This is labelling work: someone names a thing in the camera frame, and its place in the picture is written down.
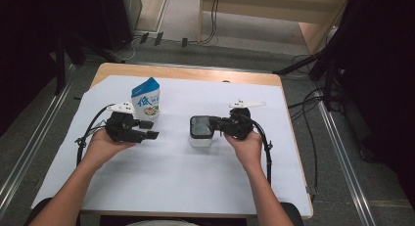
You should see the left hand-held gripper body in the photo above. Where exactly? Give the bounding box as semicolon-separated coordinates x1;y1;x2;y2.
104;101;145;144

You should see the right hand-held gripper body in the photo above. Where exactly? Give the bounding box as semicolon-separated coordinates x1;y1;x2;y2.
224;98;267;141

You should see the person's left hand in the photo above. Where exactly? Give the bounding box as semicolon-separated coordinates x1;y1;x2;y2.
82;127;137;170

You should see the person's right hand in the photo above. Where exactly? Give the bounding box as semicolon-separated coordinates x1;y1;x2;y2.
223;130;264;171

